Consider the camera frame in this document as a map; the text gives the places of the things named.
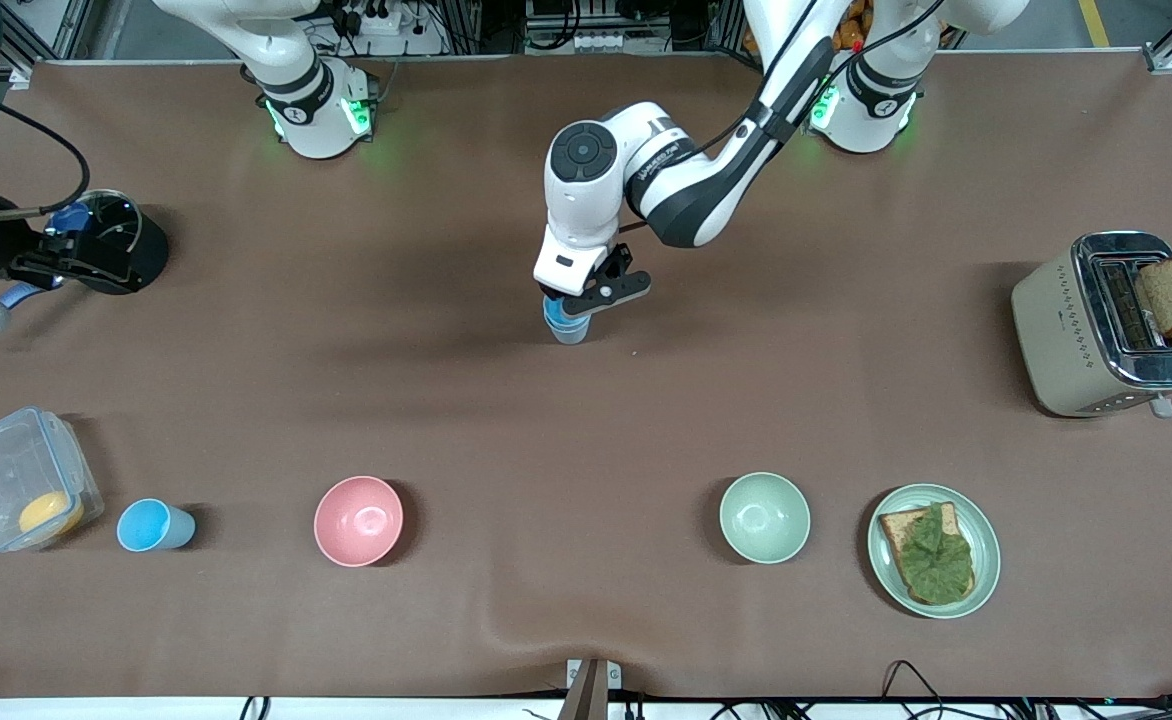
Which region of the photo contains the glass lid with blue knob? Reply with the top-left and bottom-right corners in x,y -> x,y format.
46,190 -> 144,253

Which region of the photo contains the brown table cover mat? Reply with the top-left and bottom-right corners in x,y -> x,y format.
0,50 -> 1172,701

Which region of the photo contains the clear plastic food container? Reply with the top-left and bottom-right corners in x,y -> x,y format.
0,405 -> 105,553

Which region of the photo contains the yellow orange round food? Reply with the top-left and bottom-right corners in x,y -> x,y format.
18,490 -> 85,537

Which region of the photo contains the white power strip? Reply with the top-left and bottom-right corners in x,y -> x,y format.
341,0 -> 447,56

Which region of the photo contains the pale green bowl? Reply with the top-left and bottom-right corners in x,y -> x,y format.
718,471 -> 812,565

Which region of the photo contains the pink bowl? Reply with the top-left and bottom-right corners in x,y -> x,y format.
313,475 -> 405,568

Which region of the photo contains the bag of orange buns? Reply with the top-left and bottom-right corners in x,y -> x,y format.
743,0 -> 872,53

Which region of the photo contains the toasted bread slice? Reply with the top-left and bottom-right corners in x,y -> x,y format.
878,502 -> 977,606

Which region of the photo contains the metal table edge clamp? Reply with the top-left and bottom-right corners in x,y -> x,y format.
566,658 -> 623,720

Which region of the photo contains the green lettuce leaf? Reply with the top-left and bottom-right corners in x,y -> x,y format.
894,503 -> 975,604

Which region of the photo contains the beige chrome toaster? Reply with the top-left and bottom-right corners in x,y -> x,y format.
1010,231 -> 1172,419

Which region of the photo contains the pale green round plate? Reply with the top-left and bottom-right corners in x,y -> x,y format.
867,484 -> 1002,620

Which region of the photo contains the dark brown toast slice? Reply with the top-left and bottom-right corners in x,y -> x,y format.
1134,258 -> 1172,338

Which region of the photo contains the black pan with blue handle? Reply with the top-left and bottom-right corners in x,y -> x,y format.
0,190 -> 170,344

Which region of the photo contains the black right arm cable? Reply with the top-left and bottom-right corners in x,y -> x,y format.
0,85 -> 91,221

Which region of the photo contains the black looped cable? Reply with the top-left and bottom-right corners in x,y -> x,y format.
881,660 -> 952,720

